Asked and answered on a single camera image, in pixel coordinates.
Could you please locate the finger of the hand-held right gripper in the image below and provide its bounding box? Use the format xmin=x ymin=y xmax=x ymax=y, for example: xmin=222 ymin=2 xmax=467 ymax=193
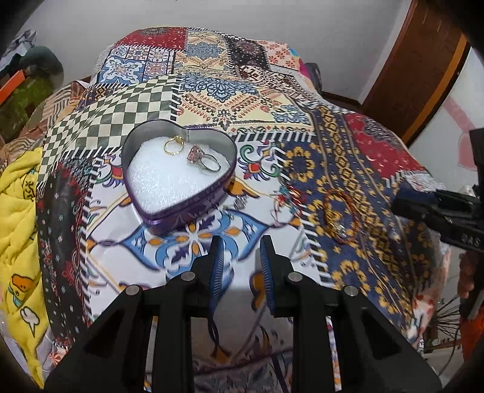
xmin=396 ymin=187 xmax=478 ymax=208
xmin=391 ymin=200 xmax=484 ymax=249

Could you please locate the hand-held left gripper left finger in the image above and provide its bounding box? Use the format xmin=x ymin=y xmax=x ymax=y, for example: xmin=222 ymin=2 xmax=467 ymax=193
xmin=43 ymin=236 xmax=226 ymax=393

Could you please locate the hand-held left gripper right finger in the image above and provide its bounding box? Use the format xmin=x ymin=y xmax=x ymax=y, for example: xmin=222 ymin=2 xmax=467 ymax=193
xmin=259 ymin=235 xmax=442 ymax=393

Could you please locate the multicoloured beaded bracelet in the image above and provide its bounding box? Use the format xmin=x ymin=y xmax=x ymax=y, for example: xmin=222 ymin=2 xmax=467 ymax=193
xmin=279 ymin=183 xmax=309 ymax=217

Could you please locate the red and gold bracelet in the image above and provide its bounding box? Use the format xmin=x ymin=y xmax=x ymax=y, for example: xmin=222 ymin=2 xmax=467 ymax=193
xmin=324 ymin=189 xmax=361 ymax=244

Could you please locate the purple heart-shaped tin box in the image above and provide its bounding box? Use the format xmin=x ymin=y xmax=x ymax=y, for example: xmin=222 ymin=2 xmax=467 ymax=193
xmin=121 ymin=120 xmax=239 ymax=227

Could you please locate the person's right hand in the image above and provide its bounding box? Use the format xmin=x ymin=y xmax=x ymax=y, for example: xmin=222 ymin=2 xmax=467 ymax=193
xmin=457 ymin=252 xmax=478 ymax=300

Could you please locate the patchwork printed blanket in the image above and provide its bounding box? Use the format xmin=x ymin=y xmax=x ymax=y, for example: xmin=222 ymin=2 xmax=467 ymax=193
xmin=36 ymin=26 xmax=452 ymax=393

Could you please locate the yellow cartoon blanket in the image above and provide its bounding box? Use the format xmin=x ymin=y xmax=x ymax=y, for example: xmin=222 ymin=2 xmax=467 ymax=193
xmin=0 ymin=145 xmax=51 ymax=388

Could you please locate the green cloth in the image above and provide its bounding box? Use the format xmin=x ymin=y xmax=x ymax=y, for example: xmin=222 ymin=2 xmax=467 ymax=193
xmin=0 ymin=45 xmax=65 ymax=144

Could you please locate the orange box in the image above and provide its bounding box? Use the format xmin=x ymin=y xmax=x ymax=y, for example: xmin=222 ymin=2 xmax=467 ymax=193
xmin=0 ymin=71 xmax=26 ymax=106

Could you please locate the pink wall sticker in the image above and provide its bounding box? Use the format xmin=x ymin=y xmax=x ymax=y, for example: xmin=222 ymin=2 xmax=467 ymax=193
xmin=442 ymin=94 xmax=478 ymax=171

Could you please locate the metal wire rack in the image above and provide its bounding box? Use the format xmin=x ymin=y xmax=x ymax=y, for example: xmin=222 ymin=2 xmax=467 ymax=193
xmin=423 ymin=297 xmax=464 ymax=354

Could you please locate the silver ring with pink stone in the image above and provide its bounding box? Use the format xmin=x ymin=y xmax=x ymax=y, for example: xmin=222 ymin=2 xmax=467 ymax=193
xmin=185 ymin=144 xmax=222 ymax=173

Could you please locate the brown wooden door frame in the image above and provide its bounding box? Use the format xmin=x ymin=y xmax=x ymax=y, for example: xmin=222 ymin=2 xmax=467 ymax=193
xmin=361 ymin=0 xmax=471 ymax=146

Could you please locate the gold ring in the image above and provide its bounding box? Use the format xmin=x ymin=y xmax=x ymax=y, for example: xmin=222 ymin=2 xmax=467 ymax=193
xmin=163 ymin=135 xmax=187 ymax=155

